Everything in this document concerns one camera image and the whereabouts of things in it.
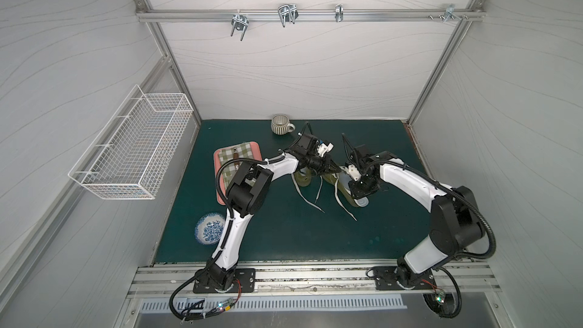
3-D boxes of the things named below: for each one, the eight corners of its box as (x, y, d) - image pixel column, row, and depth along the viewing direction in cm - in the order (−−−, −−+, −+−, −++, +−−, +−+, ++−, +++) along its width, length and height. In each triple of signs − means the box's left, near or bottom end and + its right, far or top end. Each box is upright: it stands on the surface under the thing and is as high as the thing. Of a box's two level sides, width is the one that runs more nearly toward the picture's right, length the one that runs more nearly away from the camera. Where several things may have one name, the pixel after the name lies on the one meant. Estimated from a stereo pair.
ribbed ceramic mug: (277, 143, 116) (276, 131, 109) (268, 129, 122) (267, 117, 115) (294, 136, 119) (294, 124, 112) (285, 123, 126) (284, 111, 119)
